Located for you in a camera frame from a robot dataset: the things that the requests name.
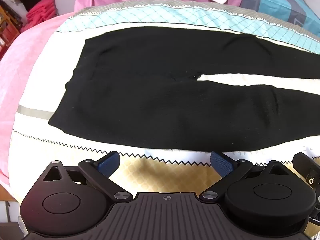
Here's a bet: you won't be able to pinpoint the stack of red clothes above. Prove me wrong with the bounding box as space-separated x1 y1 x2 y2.
26 0 58 30

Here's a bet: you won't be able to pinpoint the wooden shelf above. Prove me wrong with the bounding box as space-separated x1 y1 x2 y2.
0 0 22 57

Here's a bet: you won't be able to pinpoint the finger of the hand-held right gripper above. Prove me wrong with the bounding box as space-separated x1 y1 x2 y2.
292 152 320 188

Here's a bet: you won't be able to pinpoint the blue grey striped pillow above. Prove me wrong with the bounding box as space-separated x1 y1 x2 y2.
235 0 320 31

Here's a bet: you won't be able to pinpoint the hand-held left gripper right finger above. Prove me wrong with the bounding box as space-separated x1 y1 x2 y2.
199 151 290 202

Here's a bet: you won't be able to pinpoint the black pants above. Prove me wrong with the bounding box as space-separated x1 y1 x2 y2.
48 26 320 153

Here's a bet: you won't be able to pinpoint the patterned beige teal quilt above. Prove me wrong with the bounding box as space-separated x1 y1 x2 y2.
7 0 320 205

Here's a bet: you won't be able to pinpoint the pink fuzzy blanket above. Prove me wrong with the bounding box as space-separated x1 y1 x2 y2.
0 11 75 189

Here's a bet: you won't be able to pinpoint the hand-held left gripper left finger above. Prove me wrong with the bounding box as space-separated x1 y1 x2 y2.
43 151 133 202

